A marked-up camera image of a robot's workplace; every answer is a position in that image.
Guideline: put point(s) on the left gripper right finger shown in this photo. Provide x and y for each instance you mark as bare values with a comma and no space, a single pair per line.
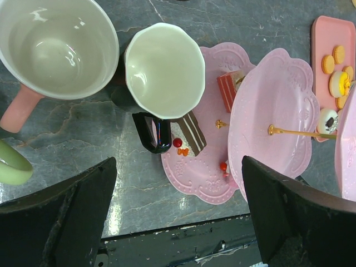
295,224

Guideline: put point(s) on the round biscuit top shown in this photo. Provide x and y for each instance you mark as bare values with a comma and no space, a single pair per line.
349,70

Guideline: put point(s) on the yellow donut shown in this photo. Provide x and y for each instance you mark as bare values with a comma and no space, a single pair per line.
339,84

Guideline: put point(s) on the red layered cake slice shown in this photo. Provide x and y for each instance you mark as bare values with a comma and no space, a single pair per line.
229,84

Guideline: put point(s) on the white chocolate drizzle donut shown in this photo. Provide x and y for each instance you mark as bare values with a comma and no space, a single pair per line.
328,121

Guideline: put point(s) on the pink striped cake slice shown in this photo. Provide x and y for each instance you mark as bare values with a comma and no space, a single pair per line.
225,168

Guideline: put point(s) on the round biscuit left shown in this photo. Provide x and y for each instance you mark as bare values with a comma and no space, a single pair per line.
328,64

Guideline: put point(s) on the pink dessert tray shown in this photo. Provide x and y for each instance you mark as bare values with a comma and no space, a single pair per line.
328,32

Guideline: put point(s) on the round biscuit upper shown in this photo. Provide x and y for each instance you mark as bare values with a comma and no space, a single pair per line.
339,54

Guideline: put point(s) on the round biscuit lower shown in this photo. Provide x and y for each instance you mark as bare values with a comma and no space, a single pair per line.
340,102

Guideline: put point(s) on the chocolate cake slice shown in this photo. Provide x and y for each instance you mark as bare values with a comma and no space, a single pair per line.
187,137

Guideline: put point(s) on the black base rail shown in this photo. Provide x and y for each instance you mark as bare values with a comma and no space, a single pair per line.
229,241

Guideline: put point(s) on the black mug white inside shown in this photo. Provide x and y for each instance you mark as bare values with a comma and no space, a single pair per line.
165,75

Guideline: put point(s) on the green mug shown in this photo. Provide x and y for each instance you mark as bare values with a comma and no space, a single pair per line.
15,169

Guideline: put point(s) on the pink three-tier cake stand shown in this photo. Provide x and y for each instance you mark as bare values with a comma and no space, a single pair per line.
278,91

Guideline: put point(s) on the round biscuit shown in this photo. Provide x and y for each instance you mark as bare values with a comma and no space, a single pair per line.
349,70
328,64
339,54
340,102

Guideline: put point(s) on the pink mug white inside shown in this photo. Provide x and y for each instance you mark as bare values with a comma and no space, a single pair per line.
65,50

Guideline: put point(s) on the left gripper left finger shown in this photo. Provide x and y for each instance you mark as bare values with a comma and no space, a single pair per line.
60,225

